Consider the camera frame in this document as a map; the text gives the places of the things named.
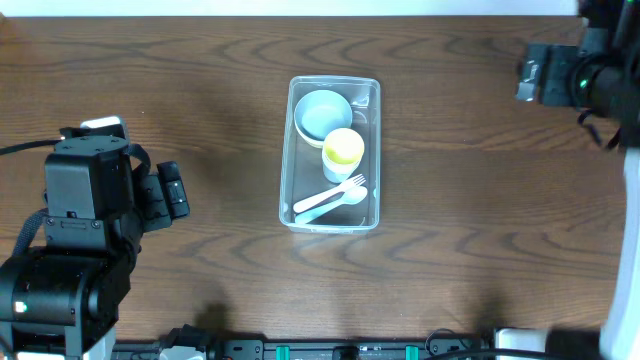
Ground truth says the white plastic cup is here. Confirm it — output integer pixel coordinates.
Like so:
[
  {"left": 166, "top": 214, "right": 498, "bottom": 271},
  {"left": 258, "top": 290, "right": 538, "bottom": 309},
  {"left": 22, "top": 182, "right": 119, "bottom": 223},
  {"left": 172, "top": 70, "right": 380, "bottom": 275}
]
[{"left": 322, "top": 152, "right": 360, "bottom": 183}]

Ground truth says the yellow plastic cup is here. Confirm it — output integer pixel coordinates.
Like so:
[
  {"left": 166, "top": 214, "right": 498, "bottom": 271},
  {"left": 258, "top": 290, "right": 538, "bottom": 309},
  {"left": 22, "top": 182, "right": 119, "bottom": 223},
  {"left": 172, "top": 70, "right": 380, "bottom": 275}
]
[{"left": 323, "top": 128, "right": 365, "bottom": 165}]

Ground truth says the yellow plastic bowl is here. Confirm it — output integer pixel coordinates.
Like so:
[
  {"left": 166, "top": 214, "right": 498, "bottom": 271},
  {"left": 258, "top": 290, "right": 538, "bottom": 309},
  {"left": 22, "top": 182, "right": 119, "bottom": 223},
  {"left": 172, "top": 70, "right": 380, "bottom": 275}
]
[{"left": 296, "top": 127, "right": 324, "bottom": 149}]

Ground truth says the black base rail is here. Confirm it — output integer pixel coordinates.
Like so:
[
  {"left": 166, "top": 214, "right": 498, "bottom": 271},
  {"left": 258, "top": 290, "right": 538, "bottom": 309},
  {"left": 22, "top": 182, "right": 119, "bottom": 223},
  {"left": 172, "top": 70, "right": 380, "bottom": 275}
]
[{"left": 112, "top": 324, "right": 551, "bottom": 360}]

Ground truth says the white plastic fork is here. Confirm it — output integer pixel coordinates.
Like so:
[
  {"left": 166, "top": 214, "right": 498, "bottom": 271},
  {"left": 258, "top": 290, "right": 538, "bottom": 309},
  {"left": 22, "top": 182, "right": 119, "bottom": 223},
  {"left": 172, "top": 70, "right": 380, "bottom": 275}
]
[{"left": 293, "top": 174, "right": 366, "bottom": 213}]

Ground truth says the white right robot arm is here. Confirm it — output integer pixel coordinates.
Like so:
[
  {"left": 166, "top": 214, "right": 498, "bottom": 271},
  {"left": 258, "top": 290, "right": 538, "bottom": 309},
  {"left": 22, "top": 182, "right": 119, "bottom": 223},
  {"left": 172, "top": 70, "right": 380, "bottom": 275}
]
[{"left": 498, "top": 44, "right": 639, "bottom": 359}]

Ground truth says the clear plastic container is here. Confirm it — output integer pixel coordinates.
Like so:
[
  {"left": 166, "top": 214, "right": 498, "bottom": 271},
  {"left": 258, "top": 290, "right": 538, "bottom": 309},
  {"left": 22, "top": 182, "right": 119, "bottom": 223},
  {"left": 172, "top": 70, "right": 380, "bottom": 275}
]
[{"left": 279, "top": 75, "right": 382, "bottom": 234}]

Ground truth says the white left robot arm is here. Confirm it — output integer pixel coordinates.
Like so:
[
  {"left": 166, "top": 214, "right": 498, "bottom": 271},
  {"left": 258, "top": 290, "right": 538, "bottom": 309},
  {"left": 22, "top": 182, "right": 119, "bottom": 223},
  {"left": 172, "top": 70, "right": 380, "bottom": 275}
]
[{"left": 1, "top": 116, "right": 190, "bottom": 359}]

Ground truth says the light blue plastic bowl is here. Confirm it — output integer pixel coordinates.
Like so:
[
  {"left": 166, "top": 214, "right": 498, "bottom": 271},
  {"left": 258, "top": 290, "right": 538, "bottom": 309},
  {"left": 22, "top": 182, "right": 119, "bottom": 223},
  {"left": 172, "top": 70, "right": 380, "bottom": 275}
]
[{"left": 294, "top": 90, "right": 353, "bottom": 142}]

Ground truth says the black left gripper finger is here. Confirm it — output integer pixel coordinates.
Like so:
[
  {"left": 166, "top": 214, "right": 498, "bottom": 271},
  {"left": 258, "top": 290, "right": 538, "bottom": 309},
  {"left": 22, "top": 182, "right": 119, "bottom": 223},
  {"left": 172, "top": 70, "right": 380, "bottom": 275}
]
[
  {"left": 138, "top": 174, "right": 172, "bottom": 231},
  {"left": 157, "top": 161, "right": 190, "bottom": 220}
]

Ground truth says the light green plastic spoon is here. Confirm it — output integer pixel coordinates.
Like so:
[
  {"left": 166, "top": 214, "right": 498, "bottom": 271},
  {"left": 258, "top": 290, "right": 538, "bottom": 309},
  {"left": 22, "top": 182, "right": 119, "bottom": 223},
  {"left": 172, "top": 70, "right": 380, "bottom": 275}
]
[{"left": 294, "top": 186, "right": 368, "bottom": 224}]

